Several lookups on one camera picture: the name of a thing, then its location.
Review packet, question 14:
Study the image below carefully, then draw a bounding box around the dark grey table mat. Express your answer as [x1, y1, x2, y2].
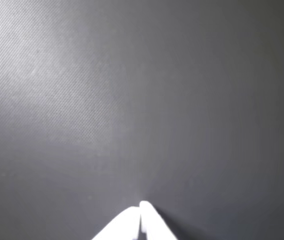
[0, 0, 284, 240]

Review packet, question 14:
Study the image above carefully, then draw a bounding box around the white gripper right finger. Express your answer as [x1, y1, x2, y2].
[139, 200, 179, 240]

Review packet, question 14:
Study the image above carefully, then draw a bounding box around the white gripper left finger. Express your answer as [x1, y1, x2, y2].
[91, 206, 142, 240]

